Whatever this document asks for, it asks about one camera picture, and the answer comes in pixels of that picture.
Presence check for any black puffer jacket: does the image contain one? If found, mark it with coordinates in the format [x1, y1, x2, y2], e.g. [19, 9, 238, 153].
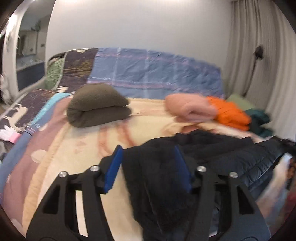
[99, 129, 287, 241]

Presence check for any cream pig blanket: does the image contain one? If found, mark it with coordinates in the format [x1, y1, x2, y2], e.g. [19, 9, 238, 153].
[22, 98, 262, 230]

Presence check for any dark teal velvet garment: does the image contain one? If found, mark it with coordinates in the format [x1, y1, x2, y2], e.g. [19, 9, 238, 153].
[245, 108, 273, 138]

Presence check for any orange folded jacket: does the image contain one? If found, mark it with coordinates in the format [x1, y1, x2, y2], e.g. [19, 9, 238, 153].
[206, 96, 251, 131]

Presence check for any green pillow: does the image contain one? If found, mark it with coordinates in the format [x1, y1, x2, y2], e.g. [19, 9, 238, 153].
[227, 94, 255, 111]

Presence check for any olive fleece folded garment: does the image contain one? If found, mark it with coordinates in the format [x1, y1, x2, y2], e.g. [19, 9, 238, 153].
[67, 83, 132, 128]

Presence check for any pink folded jacket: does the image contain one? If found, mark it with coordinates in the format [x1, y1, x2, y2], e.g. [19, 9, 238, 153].
[164, 93, 218, 123]

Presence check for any dark patterned quilt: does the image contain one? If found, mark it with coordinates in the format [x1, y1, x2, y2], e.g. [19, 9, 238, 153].
[1, 48, 98, 133]

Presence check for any black floor lamp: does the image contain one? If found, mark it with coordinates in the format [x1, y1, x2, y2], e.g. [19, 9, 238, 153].
[242, 45, 264, 97]

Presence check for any blue plaid sheet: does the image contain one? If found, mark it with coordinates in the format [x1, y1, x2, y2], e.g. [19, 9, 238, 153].
[87, 48, 224, 99]

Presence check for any grey curtain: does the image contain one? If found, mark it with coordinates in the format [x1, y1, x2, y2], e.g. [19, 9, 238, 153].
[223, 1, 295, 140]

